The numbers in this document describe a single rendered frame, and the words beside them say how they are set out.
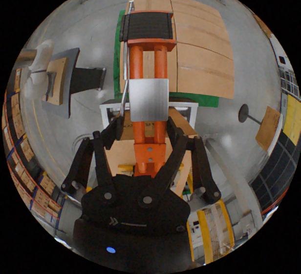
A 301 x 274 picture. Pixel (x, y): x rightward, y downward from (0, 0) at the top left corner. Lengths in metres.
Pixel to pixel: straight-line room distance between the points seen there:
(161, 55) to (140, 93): 0.07
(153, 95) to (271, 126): 1.71
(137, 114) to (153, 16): 0.18
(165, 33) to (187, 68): 0.61
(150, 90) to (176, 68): 0.59
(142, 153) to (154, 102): 0.10
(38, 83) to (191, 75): 1.04
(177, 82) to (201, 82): 0.19
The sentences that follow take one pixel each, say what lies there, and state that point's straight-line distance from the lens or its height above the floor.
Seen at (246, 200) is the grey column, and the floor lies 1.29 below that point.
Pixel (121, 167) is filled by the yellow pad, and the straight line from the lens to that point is 0.45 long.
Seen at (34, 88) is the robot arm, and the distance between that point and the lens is 0.72.
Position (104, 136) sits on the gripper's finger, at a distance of 0.15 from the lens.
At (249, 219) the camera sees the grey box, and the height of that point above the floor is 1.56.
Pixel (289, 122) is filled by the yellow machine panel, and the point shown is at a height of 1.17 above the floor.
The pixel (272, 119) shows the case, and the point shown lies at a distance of 1.79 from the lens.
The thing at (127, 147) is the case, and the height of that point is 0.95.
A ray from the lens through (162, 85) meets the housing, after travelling 0.15.
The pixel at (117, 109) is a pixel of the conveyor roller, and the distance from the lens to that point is 0.76.
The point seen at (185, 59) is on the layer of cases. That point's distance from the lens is 0.77.
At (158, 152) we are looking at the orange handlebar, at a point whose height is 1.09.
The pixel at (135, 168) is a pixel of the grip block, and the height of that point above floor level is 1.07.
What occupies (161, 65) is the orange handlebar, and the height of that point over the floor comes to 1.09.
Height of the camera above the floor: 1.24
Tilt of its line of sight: 66 degrees down
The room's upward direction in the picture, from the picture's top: 176 degrees clockwise
